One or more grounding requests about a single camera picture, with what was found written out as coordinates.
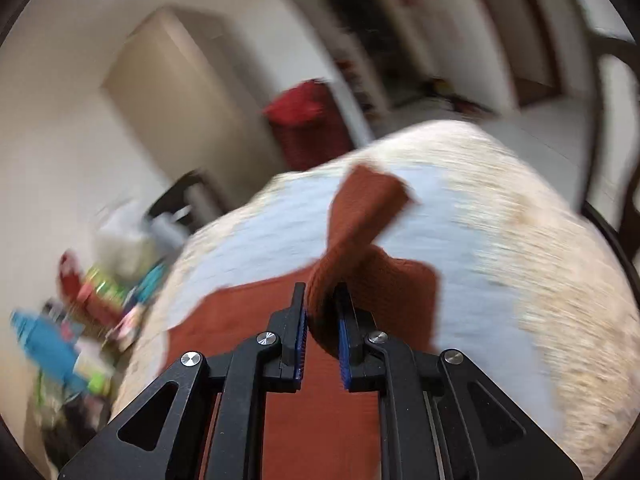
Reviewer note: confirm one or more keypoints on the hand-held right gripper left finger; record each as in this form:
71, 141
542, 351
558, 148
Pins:
301, 340

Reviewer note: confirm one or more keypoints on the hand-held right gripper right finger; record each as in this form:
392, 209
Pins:
342, 345

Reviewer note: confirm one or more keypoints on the rust knit sweater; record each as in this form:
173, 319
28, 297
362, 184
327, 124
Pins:
360, 210

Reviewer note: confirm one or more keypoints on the white quilted table cover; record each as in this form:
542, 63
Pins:
475, 210

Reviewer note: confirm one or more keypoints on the dark wooden chair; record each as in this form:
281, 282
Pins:
172, 195
592, 110

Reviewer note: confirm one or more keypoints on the pile of colourful packets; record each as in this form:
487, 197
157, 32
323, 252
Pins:
105, 295

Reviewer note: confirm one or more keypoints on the white plastic bag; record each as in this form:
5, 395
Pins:
122, 240

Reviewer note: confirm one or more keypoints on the red checkered cloth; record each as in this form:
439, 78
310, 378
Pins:
305, 120

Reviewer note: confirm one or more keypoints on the blue plastic bag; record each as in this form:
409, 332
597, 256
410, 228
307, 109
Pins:
45, 345

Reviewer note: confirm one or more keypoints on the beige door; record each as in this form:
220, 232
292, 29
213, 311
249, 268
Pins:
170, 85

